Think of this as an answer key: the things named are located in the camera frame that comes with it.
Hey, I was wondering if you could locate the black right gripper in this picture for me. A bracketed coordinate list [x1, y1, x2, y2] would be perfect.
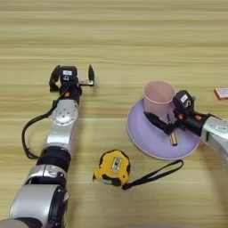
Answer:
[143, 108, 210, 137]

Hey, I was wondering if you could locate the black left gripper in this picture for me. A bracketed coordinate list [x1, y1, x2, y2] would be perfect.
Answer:
[48, 64, 95, 104]

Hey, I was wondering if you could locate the pink plastic cup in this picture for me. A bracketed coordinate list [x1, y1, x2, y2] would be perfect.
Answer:
[142, 80, 177, 121]

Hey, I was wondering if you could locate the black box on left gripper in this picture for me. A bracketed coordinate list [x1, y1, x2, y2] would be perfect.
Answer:
[60, 65, 78, 84]

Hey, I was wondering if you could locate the purple round plate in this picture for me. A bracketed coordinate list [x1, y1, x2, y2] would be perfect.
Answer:
[126, 97, 203, 161]

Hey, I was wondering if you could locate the small brass battery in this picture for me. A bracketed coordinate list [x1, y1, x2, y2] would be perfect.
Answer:
[167, 113, 179, 147]

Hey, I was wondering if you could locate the yellow black tape measure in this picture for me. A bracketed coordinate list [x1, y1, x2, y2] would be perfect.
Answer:
[92, 149, 184, 191]

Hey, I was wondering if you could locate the small red white box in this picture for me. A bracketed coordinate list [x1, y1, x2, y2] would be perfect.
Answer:
[214, 86, 228, 102]

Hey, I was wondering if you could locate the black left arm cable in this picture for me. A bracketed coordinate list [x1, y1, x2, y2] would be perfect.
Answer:
[21, 91, 67, 160]

